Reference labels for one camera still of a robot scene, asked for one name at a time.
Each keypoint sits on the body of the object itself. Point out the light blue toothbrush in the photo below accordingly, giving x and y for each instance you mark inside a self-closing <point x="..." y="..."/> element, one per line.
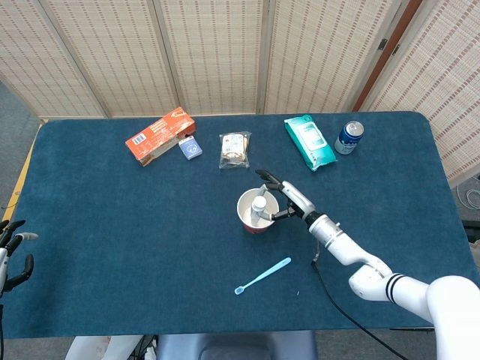
<point x="262" y="276"/>

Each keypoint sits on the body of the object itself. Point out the brown wooden post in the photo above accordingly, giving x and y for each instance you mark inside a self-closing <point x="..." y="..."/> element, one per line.
<point x="390" y="48"/>

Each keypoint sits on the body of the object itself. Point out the blue table cloth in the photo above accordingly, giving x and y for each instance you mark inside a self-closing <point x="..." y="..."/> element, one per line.
<point x="112" y="225"/>

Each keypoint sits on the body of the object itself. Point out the black metal hinge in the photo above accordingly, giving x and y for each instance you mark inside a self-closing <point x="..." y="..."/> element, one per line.
<point x="396" y="50"/>
<point x="382" y="44"/>

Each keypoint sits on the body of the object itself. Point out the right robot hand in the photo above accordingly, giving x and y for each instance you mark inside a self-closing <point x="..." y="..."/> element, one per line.
<point x="298" y="200"/>

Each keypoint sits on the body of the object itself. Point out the woven bamboo folding screen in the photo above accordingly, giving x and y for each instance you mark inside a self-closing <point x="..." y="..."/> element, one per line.
<point x="112" y="48"/>
<point x="450" y="75"/>

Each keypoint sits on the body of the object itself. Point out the bread in clear bag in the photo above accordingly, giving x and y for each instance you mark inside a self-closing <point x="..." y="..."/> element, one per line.
<point x="234" y="148"/>

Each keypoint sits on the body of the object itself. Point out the white plastic cover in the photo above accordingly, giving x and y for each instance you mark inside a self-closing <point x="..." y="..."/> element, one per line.
<point x="90" y="348"/>

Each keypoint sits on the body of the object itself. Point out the white toothpaste tube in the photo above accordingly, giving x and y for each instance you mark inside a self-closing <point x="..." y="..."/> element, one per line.
<point x="258" y="204"/>

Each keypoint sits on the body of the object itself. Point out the black equipment piece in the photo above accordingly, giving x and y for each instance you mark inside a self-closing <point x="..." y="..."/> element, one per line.
<point x="473" y="228"/>

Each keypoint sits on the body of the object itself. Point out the orange biscuit box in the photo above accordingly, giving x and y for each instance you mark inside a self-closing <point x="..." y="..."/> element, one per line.
<point x="157" y="137"/>

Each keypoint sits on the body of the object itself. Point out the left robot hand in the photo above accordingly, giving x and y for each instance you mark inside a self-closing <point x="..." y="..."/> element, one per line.
<point x="3" y="247"/>

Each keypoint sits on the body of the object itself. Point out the blue white drink can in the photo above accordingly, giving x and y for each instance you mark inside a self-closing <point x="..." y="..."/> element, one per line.
<point x="348" y="140"/>

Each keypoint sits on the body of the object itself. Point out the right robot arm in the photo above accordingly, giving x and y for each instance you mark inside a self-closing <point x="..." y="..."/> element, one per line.
<point x="345" y="247"/>

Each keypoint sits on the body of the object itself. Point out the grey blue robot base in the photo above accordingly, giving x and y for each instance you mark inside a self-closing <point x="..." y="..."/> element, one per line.
<point x="232" y="347"/>

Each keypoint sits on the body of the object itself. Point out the green wet wipes pack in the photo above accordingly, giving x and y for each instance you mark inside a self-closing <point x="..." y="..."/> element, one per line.
<point x="309" y="140"/>

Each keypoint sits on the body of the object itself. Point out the small blue tissue pack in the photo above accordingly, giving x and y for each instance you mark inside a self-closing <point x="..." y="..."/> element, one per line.
<point x="190" y="148"/>

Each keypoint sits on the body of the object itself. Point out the red paper cup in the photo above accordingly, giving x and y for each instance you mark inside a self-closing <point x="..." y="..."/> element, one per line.
<point x="245" y="204"/>

